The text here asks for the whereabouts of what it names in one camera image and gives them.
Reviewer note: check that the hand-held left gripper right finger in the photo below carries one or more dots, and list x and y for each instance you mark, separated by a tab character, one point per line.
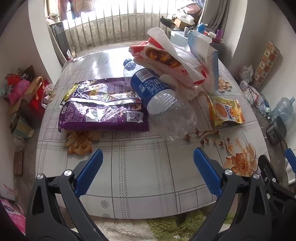
207	171

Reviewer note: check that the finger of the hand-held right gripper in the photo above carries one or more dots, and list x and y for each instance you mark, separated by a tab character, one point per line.
291	160
275	183

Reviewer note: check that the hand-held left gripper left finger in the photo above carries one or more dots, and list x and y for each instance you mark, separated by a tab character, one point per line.
90	171

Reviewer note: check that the purple snack bag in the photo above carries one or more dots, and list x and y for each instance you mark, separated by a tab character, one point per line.
104	120

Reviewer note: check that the yellow snack packet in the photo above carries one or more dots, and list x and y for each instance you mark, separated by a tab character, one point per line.
223	111

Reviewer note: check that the clear bottle blue label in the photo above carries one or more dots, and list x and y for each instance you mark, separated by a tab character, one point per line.
148	85

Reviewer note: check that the blue white carton box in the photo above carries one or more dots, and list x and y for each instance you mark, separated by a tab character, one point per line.
208	62

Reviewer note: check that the metal tin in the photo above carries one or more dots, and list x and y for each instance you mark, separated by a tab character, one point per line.
276	129

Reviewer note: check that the large water jug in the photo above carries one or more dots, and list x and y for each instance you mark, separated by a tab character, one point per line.
283	111

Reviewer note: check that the crumpled clear plastic bag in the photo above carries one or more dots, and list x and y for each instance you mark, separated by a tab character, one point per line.
262	105

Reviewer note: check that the brown wooden block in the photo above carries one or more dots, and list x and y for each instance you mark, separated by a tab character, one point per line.
18	163

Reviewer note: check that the green white rug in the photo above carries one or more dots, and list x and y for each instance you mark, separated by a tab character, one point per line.
161	229

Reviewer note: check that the clear bag of papers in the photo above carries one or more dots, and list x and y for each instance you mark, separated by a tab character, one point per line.
249	92

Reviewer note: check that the green cardboard box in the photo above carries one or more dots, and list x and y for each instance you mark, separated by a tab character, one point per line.
22	128

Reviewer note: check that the red shopping bag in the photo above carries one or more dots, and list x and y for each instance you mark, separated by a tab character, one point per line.
38	102

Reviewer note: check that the pink printed bag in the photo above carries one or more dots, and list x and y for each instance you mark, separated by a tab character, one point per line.
13	215

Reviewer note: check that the white floor plastic bag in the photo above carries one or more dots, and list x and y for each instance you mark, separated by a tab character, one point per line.
245	73

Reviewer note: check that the tall patterned carton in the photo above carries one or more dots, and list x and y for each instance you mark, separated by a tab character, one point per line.
267	62

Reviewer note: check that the pink plastic bag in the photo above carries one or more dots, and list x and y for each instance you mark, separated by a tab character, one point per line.
19	90

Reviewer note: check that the black printed box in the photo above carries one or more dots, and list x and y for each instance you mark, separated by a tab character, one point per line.
26	73

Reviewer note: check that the white red paper card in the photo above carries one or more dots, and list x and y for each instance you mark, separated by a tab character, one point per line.
71	53

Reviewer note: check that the grey low cabinet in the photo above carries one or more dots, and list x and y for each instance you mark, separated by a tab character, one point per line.
179	37

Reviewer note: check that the purple bottle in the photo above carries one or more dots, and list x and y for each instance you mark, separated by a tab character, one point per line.
219	34

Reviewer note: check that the black slatted chair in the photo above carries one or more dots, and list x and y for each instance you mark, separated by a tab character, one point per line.
59	37

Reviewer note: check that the small white bottle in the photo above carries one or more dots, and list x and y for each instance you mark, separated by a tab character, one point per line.
186	31

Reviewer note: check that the metal window railing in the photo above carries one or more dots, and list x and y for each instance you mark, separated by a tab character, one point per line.
104	30

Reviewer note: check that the blue detergent bottle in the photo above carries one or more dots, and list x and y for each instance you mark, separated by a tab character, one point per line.
201	27

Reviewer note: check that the black bag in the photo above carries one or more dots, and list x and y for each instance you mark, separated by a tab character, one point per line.
166	22

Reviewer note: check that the grey curtain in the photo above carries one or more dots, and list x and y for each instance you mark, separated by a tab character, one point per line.
219	14

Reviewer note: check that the pink bedding pile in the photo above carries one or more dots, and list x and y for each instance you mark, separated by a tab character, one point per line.
193	9

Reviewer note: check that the hanging pink garment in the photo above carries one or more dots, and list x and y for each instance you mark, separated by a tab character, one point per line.
66	5

